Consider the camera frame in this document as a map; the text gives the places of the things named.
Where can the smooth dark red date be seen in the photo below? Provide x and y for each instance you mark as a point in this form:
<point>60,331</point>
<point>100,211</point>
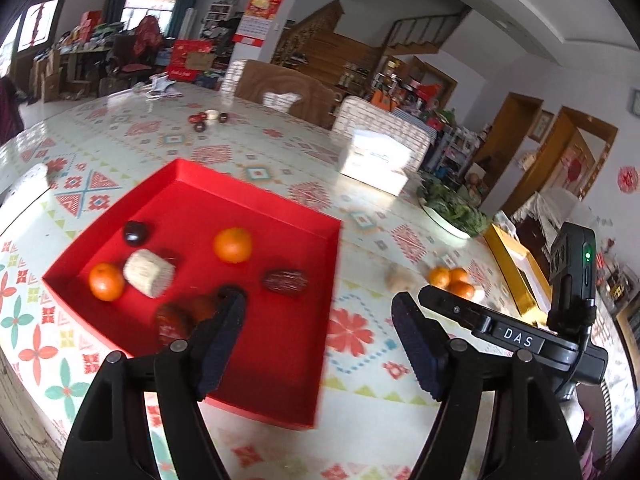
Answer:
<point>204,306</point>

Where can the white patterned chair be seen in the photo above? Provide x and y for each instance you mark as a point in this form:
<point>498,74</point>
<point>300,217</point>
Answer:
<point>380,120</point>

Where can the wrinkled dark red date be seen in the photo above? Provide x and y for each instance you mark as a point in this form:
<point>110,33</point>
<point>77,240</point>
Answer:
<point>285,280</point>

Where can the white tissue box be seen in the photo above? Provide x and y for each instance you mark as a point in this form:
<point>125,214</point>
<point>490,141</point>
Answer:
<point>380,167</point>

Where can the small dark plum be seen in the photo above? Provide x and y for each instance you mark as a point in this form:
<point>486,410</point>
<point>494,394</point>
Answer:
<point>135,233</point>

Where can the wooden door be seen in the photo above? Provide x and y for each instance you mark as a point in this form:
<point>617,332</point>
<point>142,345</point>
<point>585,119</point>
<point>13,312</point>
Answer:
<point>560,160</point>
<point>520,150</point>

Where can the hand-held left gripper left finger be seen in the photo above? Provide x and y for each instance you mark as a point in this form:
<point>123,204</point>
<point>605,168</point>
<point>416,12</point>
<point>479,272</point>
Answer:
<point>220,345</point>

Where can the white lace covered furniture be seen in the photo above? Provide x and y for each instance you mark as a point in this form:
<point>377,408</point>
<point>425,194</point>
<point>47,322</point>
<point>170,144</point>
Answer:
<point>555,205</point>

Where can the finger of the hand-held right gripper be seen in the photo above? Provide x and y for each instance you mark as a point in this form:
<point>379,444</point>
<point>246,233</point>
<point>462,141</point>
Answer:
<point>452,306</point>

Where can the red cardboard box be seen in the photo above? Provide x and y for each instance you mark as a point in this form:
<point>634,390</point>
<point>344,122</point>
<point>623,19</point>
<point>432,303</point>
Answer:
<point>280,340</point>

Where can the white plate of greens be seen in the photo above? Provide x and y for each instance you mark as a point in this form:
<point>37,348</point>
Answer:
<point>455,207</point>

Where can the small white piece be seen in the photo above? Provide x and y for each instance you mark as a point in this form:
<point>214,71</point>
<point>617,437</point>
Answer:
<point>212,115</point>

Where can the red wall calendar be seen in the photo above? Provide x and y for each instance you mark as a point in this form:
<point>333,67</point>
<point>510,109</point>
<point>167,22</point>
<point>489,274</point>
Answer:
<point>260,15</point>

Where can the brown chair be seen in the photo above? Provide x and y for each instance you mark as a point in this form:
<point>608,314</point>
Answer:
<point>280,85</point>

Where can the orange mandarin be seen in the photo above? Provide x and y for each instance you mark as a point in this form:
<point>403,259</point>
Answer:
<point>106,281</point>
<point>458,275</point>
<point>439,276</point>
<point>232,245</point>
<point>462,290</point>

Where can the large dark red date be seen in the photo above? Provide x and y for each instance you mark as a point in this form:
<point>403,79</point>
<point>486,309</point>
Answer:
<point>172,319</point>

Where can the red gift box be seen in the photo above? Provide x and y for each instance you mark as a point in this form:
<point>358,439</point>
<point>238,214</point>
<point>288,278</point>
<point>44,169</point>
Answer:
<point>187,60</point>

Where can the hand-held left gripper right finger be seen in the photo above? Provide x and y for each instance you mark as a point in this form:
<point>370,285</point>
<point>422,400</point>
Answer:
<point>420,350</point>

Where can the golden gift box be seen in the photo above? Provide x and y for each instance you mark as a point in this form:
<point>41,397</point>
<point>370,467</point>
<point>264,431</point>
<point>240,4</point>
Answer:
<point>522,300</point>

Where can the red cloth covered chair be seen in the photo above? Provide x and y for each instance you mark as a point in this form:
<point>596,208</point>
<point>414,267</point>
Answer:
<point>147,40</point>

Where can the white plastic object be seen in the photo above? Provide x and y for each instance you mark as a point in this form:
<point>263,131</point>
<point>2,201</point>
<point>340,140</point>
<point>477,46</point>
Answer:
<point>25,185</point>

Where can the white oval plate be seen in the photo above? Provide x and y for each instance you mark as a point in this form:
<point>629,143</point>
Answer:
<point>442,222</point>

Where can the wooden staircase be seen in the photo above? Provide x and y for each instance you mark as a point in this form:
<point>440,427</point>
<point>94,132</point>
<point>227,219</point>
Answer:
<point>350,45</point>

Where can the framed wall picture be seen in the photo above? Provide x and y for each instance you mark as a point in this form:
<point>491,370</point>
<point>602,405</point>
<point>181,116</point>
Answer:
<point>541,126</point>

